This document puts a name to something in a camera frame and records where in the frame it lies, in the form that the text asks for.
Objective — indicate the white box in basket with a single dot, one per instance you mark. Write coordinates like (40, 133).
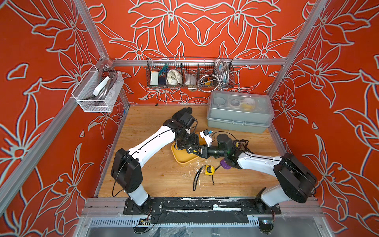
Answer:
(154, 78)

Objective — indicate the small yellow 2m tape measure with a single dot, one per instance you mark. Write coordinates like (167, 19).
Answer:
(209, 170)

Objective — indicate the round black tape measure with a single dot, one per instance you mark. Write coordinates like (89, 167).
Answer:
(242, 145)

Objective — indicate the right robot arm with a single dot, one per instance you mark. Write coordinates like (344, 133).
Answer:
(296, 181)

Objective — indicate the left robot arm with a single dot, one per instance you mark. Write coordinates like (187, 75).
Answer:
(127, 166)

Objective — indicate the grey plastic toolbox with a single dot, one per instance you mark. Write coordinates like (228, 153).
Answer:
(239, 111)

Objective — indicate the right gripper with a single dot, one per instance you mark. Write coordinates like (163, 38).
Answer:
(204, 151)

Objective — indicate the white wire side basket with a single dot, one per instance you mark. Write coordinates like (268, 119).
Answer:
(105, 101)

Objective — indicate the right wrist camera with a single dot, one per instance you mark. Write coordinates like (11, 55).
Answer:
(207, 135)

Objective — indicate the white cloth in basket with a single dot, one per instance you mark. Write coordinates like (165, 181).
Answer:
(173, 78)

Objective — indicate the yellow plastic storage box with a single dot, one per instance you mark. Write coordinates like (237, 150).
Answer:
(181, 156)

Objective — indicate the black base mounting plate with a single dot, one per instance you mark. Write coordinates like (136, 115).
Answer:
(157, 206)

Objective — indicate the black green work glove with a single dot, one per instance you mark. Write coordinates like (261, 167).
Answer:
(183, 115)

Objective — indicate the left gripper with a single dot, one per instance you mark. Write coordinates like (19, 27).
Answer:
(195, 141)

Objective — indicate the black wire wall basket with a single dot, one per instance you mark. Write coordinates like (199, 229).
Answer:
(203, 74)

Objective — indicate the purple tape measure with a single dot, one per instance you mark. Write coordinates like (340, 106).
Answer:
(224, 165)

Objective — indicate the white adapter in side basket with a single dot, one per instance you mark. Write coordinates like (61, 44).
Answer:
(100, 86)

